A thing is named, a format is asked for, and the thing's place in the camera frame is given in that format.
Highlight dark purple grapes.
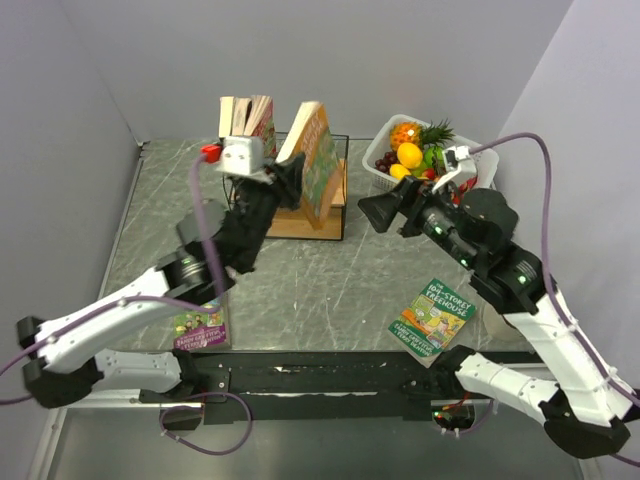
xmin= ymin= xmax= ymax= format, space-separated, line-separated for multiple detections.
xmin=374 ymin=151 xmax=398 ymax=174

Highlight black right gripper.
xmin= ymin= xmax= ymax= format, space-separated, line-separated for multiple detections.
xmin=355 ymin=173 xmax=478 ymax=269

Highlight orange spiky fruit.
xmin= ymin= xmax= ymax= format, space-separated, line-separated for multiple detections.
xmin=389 ymin=122 xmax=422 ymax=152

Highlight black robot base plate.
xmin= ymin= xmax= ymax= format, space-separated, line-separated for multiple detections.
xmin=138 ymin=349 xmax=496 ymax=432

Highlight red 13-storey treehouse book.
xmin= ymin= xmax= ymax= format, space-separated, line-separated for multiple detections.
xmin=245 ymin=95 xmax=277 ymax=158

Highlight blue comic cover book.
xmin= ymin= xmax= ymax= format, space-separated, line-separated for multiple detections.
xmin=231 ymin=97 xmax=252 ymax=136

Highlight yellow lemon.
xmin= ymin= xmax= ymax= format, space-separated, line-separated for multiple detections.
xmin=389 ymin=163 xmax=411 ymax=180

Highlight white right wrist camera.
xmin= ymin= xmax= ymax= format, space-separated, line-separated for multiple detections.
xmin=432 ymin=145 xmax=478 ymax=193

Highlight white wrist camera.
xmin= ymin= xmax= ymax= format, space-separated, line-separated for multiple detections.
xmin=432 ymin=145 xmax=478 ymax=193
xmin=200 ymin=136 xmax=265 ymax=179

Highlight orange round fruit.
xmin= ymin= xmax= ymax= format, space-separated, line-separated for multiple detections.
xmin=396 ymin=142 xmax=423 ymax=170

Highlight green 104-storey treehouse book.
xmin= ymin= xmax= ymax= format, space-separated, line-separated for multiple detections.
xmin=388 ymin=278 xmax=476 ymax=368

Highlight dark grey cover book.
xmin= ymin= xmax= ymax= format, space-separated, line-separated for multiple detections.
xmin=218 ymin=96 xmax=236 ymax=138

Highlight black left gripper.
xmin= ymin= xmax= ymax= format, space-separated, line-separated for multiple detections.
xmin=234 ymin=149 xmax=306 ymax=270

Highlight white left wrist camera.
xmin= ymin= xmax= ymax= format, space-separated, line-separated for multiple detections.
xmin=200 ymin=136 xmax=265 ymax=179

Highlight wooden two-tier metal shelf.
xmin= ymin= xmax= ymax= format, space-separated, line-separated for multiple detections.
xmin=222 ymin=130 xmax=350 ymax=242

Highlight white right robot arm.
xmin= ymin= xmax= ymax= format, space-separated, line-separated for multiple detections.
xmin=358 ymin=177 xmax=639 ymax=459

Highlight orange 39-storey treehouse book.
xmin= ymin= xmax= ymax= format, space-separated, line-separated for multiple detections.
xmin=276 ymin=101 xmax=344 ymax=230

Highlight green apple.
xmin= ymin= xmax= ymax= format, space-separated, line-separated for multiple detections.
xmin=423 ymin=145 xmax=444 ymax=169

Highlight purple 117-storey treehouse book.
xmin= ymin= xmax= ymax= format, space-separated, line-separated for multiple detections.
xmin=173 ymin=294 xmax=231 ymax=352

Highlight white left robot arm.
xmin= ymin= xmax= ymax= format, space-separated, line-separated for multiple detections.
xmin=16 ymin=154 xmax=305 ymax=409

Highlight white plastic fruit basket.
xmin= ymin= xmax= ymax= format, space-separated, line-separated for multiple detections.
xmin=361 ymin=113 xmax=500 ymax=194

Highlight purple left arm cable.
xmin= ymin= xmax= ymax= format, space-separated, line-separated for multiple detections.
xmin=0 ymin=154 xmax=254 ymax=456

